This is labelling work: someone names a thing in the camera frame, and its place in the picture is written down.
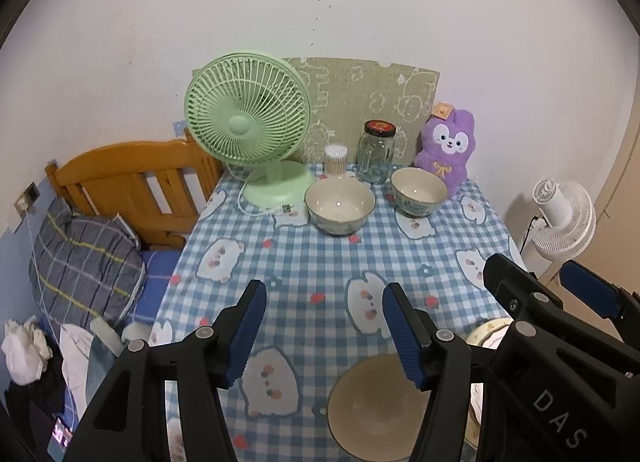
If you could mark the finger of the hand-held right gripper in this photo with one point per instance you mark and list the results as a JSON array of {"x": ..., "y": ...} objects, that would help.
[
  {"x": 540, "y": 367},
  {"x": 590, "y": 287}
]

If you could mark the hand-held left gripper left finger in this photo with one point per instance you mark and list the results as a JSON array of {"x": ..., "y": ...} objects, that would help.
[{"x": 247, "y": 337}]

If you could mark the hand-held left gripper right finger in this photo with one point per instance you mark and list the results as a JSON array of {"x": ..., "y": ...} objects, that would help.
[{"x": 402, "y": 337}]

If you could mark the yellow floral cream plate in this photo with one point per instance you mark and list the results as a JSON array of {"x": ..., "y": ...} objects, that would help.
[{"x": 481, "y": 331}]

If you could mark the blue floral ceramic bowl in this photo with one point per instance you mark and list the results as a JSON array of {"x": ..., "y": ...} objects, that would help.
[
  {"x": 417, "y": 189},
  {"x": 340, "y": 202},
  {"x": 370, "y": 412}
]

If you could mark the white standing fan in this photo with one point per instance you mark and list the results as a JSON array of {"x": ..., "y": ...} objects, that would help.
[{"x": 560, "y": 227}]

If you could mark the beige wooden door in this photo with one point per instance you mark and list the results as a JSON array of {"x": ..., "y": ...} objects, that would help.
[{"x": 615, "y": 222}]

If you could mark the blue checkered tablecloth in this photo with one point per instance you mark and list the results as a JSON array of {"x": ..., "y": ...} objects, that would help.
[{"x": 310, "y": 262}]

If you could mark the white fabric item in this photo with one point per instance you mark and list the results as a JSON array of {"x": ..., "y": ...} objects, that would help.
[
  {"x": 106, "y": 334},
  {"x": 136, "y": 331}
]

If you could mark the blue bedsheet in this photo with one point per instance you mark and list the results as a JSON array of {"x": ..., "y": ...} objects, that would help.
[{"x": 160, "y": 267}]

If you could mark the blue jeans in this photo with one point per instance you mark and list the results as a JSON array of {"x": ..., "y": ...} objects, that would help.
[{"x": 100, "y": 372}]

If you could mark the purple plush bunny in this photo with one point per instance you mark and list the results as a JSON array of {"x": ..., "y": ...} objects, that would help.
[{"x": 450, "y": 167}]

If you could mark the grey plaid pillow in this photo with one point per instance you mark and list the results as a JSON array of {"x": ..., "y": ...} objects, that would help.
[{"x": 85, "y": 262}]

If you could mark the glass jar with dark lid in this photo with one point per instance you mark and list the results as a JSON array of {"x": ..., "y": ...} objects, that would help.
[{"x": 375, "y": 157}]

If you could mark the cotton swab container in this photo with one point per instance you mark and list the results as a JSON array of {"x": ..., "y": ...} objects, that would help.
[{"x": 336, "y": 162}]

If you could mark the smartphone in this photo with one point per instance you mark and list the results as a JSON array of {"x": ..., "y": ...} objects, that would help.
[{"x": 61, "y": 437}]

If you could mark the wooden bed headboard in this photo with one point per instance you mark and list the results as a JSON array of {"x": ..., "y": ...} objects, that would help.
[{"x": 125, "y": 162}]

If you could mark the green desk fan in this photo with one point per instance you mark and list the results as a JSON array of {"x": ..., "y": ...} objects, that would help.
[{"x": 240, "y": 122}]

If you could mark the dark clothing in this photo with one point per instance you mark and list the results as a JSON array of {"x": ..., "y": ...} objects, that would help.
[{"x": 40, "y": 397}]

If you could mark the white crumpled cloth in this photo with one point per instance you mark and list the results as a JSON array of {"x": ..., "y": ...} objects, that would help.
[{"x": 22, "y": 357}]

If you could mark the beige cartoon print wall mat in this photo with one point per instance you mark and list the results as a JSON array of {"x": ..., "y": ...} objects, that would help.
[{"x": 360, "y": 92}]

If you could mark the dark wall switch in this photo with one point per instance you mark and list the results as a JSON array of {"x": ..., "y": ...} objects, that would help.
[{"x": 32, "y": 190}]

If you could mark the white wall socket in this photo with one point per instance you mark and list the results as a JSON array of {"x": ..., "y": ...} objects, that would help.
[{"x": 22, "y": 205}]

